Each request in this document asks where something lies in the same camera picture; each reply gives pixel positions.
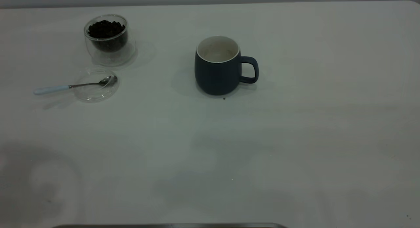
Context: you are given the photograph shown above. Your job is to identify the dark blue ceramic mug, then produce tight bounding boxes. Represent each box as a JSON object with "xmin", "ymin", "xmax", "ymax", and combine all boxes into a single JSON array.
[{"xmin": 194, "ymin": 35, "xmax": 260, "ymax": 96}]

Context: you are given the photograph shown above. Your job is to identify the clear glass lid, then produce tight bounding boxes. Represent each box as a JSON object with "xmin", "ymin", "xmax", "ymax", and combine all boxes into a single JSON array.
[{"xmin": 73, "ymin": 68, "xmax": 119, "ymax": 103}]

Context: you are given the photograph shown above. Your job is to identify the double-walled glass cup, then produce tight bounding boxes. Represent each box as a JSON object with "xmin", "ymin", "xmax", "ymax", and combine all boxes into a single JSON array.
[{"xmin": 84, "ymin": 13, "xmax": 136, "ymax": 67}]

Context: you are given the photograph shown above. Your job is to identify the metal spoon light blue handle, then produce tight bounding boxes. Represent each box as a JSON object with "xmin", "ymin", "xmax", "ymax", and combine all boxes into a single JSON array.
[{"xmin": 33, "ymin": 75, "xmax": 118, "ymax": 96}]

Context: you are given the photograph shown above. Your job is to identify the dark coffee beans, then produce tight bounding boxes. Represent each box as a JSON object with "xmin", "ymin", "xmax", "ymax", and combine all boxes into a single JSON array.
[{"xmin": 87, "ymin": 20, "xmax": 128, "ymax": 52}]

